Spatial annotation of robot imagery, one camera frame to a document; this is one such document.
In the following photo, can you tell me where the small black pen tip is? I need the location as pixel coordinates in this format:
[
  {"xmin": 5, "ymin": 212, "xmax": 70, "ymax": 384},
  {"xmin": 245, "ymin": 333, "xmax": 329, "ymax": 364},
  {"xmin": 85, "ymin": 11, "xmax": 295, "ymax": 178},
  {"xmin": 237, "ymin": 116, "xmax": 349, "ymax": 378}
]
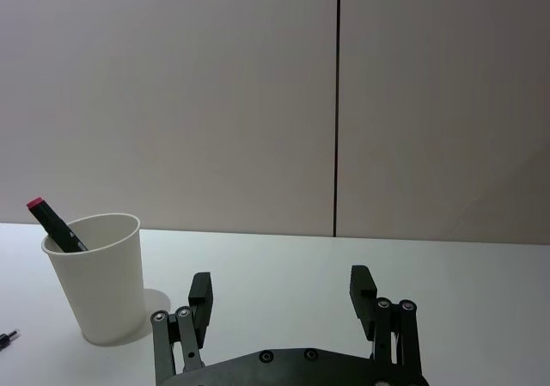
[{"xmin": 0, "ymin": 328, "xmax": 21, "ymax": 352}]

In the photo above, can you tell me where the black marker with red cap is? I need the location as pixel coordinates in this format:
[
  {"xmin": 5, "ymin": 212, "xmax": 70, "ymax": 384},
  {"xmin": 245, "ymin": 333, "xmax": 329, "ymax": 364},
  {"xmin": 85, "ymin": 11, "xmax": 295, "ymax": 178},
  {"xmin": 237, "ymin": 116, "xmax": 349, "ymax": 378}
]
[{"xmin": 26, "ymin": 196, "xmax": 89, "ymax": 253}]

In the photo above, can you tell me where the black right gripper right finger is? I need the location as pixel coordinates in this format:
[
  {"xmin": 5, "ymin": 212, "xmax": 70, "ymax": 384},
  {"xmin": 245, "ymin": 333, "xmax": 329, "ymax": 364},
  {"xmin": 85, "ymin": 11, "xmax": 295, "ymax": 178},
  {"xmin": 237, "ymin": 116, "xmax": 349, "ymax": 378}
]
[{"xmin": 350, "ymin": 265, "xmax": 425, "ymax": 369}]

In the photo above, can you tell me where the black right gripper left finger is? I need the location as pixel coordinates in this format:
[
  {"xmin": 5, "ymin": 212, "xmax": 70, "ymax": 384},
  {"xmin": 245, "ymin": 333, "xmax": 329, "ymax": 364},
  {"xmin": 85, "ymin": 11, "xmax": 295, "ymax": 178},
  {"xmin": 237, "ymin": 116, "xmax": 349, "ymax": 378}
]
[{"xmin": 150, "ymin": 272, "xmax": 216, "ymax": 383}]

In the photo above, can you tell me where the white paper cup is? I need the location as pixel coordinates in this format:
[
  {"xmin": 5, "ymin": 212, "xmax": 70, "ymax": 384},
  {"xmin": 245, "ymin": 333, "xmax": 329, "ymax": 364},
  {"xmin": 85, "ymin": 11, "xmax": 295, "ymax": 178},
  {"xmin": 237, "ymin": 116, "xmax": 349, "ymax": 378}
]
[{"xmin": 40, "ymin": 212, "xmax": 145, "ymax": 346}]

